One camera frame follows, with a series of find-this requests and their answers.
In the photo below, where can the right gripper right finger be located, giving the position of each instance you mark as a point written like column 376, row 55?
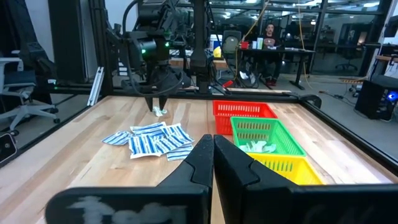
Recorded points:
column 248, row 196

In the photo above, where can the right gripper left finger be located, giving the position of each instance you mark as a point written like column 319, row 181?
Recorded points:
column 186, row 193

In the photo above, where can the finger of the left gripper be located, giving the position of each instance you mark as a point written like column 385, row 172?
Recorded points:
column 162, row 101
column 149, row 102

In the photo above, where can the blue striped bandage wrapper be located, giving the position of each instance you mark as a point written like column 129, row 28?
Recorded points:
column 147, row 128
column 177, row 133
column 144, row 146
column 118, row 137
column 178, row 152

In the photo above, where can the black background robot arm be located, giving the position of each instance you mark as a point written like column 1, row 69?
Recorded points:
column 199, row 46

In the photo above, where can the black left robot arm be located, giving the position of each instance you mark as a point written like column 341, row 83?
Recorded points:
column 149, row 46

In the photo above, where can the wooden background table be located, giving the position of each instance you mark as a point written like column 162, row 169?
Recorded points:
column 180, row 62

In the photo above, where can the yellow plastic basket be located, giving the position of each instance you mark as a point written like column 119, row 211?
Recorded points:
column 292, row 169

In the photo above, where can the silver aluminium extrusion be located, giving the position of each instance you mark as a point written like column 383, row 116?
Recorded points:
column 95, row 87

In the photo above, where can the white bucket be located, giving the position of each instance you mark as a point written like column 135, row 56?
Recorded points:
column 215, row 40

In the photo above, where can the green plastic basket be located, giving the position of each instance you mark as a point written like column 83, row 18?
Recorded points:
column 280, row 130

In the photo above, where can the red plastic basket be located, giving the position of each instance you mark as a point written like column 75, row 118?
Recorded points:
column 242, row 109

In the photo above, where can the red cup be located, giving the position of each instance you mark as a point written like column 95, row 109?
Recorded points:
column 244, row 45

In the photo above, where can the black pillar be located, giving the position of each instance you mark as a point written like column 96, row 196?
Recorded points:
column 66, row 40

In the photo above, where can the person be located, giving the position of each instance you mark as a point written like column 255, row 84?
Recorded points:
column 270, row 39

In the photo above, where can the black desk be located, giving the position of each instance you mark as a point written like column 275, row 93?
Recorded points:
column 276, row 51

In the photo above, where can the grey-white office chair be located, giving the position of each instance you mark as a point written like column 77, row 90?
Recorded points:
column 18, row 87

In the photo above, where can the black computer tower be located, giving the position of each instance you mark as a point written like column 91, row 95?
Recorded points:
column 373, row 99

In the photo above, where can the wooden-topped side desk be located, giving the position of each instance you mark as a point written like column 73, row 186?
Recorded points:
column 387, row 58

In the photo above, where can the small black camera box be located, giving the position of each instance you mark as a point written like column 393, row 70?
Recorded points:
column 7, row 147

